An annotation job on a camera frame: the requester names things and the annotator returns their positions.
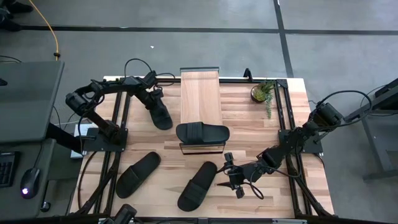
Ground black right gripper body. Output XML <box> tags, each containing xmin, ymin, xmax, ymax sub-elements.
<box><xmin>228</xmin><ymin>162</ymin><xmax>262</xmax><ymax>185</ymax></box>

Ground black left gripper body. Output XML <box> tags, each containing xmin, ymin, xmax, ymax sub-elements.
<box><xmin>136</xmin><ymin>88</ymin><xmax>165</xmax><ymax>110</ymax></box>

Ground black rubber slide sandal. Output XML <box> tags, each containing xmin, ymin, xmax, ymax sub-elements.
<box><xmin>175</xmin><ymin>121</ymin><xmax>231</xmax><ymax>146</ymax></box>
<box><xmin>177</xmin><ymin>161</ymin><xmax>218</xmax><ymax>212</ymax></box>
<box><xmin>115</xmin><ymin>151</ymin><xmax>162</xmax><ymax>199</ymax></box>
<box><xmin>149</xmin><ymin>96</ymin><xmax>174</xmax><ymax>131</ymax></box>

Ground wooden shelf with black frame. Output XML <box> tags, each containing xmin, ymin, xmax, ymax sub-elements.
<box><xmin>179</xmin><ymin>66</ymin><xmax>227</xmax><ymax>156</ymax></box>

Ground small potted green plant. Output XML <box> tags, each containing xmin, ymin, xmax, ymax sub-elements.
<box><xmin>250</xmin><ymin>80</ymin><xmax>277</xmax><ymax>119</ymax></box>

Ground grey metal stand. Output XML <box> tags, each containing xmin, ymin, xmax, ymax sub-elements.
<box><xmin>343</xmin><ymin>77</ymin><xmax>398</xmax><ymax>181</ymax></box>

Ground black computer mouse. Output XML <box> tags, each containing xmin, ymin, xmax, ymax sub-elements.
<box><xmin>20</xmin><ymin>167</ymin><xmax>41</xmax><ymax>199</ymax></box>

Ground black keyboard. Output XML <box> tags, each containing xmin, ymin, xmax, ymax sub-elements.
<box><xmin>0</xmin><ymin>151</ymin><xmax>16</xmax><ymax>188</ymax></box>

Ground person's foot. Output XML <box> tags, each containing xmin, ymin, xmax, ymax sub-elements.
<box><xmin>0</xmin><ymin>0</ymin><xmax>34</xmax><ymax>14</ymax></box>
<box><xmin>0</xmin><ymin>11</ymin><xmax>21</xmax><ymax>32</ymax></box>

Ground grey side desk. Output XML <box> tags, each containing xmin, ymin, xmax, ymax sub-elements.
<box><xmin>0</xmin><ymin>138</ymin><xmax>81</xmax><ymax>220</ymax></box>

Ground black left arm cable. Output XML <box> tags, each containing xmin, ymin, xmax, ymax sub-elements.
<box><xmin>124</xmin><ymin>58</ymin><xmax>177</xmax><ymax>88</ymax></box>

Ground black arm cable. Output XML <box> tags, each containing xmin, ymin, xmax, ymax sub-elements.
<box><xmin>124</xmin><ymin>58</ymin><xmax>177</xmax><ymax>88</ymax></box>
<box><xmin>310</xmin><ymin>90</ymin><xmax>374</xmax><ymax>125</ymax></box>

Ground silver metal bracket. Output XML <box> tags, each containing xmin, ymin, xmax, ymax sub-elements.
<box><xmin>272</xmin><ymin>218</ymin><xmax>308</xmax><ymax>224</ymax></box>
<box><xmin>98</xmin><ymin>217</ymin><xmax>135</xmax><ymax>224</ymax></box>

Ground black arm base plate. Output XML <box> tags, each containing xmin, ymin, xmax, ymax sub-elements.
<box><xmin>82</xmin><ymin>127</ymin><xmax>129</xmax><ymax>153</ymax></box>
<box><xmin>278</xmin><ymin>129</ymin><xmax>324</xmax><ymax>155</ymax></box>

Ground orange floor cable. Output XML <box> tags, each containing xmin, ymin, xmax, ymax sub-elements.
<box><xmin>28</xmin><ymin>0</ymin><xmax>60</xmax><ymax>62</ymax></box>

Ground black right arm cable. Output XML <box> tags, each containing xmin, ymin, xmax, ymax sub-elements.
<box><xmin>310</xmin><ymin>90</ymin><xmax>374</xmax><ymax>125</ymax></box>

